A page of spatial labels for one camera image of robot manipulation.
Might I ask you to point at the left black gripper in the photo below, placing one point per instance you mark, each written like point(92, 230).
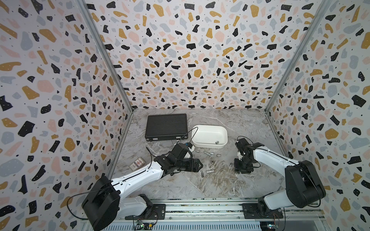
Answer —
point(196, 168)

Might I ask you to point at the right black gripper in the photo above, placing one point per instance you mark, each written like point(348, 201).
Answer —
point(244, 171)

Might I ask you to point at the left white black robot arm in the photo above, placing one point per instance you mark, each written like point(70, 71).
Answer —
point(109, 199)

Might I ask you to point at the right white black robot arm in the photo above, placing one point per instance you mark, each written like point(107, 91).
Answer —
point(303, 184)

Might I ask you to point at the white plastic storage box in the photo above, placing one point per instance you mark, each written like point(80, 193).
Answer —
point(205, 136)

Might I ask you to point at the small card box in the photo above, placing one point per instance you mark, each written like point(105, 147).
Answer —
point(137, 164)

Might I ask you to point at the black tool case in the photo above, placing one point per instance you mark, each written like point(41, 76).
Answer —
point(166, 127)

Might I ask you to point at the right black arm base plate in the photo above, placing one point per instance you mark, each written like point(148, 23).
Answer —
point(258, 210)

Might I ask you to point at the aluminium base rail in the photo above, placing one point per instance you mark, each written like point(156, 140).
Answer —
point(230, 214)

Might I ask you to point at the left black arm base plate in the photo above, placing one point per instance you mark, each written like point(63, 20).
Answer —
point(154, 212)

